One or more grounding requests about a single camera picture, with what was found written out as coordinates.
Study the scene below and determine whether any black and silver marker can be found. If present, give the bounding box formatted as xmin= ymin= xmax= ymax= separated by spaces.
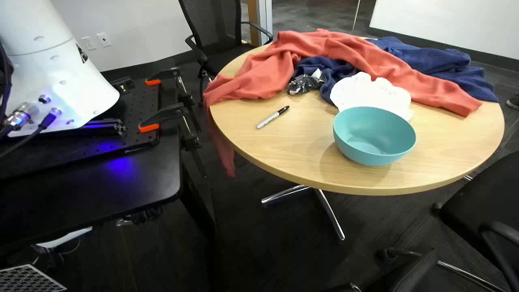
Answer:
xmin=254 ymin=103 xmax=291 ymax=131

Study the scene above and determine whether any teal bowl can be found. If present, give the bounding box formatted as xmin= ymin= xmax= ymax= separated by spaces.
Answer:
xmin=330 ymin=105 xmax=418 ymax=168

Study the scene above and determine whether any small black grey object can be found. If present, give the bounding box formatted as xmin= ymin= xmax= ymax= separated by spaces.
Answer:
xmin=285 ymin=69 xmax=327 ymax=97

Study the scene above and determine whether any chrome table base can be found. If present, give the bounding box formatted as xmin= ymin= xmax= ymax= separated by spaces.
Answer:
xmin=259 ymin=181 xmax=348 ymax=243

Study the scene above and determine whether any white cloth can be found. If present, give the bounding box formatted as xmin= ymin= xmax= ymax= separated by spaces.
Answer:
xmin=327 ymin=71 xmax=415 ymax=121

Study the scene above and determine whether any orange cloth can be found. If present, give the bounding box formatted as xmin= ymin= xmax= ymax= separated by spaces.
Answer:
xmin=201 ymin=27 xmax=483 ymax=180

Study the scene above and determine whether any black mesh office chair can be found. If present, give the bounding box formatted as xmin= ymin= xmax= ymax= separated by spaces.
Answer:
xmin=176 ymin=0 xmax=275 ymax=82

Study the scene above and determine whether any black mounting plate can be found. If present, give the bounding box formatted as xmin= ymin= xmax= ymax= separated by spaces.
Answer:
xmin=0 ymin=76 xmax=163 ymax=181

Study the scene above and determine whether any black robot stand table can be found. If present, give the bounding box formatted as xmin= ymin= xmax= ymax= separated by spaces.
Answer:
xmin=0 ymin=128 xmax=217 ymax=261

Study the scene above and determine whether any navy blue cloth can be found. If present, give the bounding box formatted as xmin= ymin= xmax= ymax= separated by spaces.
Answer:
xmin=291 ymin=34 xmax=501 ymax=105

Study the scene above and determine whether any black office chair with armrest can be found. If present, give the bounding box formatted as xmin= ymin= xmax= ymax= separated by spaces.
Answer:
xmin=329 ymin=244 xmax=507 ymax=292

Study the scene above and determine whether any white strip under stand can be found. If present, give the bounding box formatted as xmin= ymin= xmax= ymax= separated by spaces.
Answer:
xmin=34 ymin=223 xmax=95 ymax=251

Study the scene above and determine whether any white whiteboard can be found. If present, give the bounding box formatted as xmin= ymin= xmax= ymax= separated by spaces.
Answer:
xmin=368 ymin=0 xmax=519 ymax=61

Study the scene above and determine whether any grey metal grille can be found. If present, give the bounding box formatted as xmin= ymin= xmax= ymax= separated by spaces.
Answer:
xmin=0 ymin=262 xmax=68 ymax=292

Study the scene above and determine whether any orange-handled black bar clamp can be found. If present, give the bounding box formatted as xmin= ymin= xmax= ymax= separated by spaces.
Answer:
xmin=124 ymin=66 xmax=189 ymax=110
xmin=134 ymin=95 xmax=205 ymax=154

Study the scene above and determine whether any white wall outlet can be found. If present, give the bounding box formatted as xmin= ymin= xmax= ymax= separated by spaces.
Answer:
xmin=79 ymin=34 xmax=97 ymax=51
xmin=95 ymin=29 xmax=113 ymax=48

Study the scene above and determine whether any cable with blue connector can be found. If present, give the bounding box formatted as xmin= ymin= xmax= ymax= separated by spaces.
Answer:
xmin=0 ymin=107 xmax=63 ymax=158

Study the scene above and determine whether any cable with silver connector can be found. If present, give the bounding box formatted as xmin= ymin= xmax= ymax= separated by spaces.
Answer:
xmin=0 ymin=102 xmax=35 ymax=137

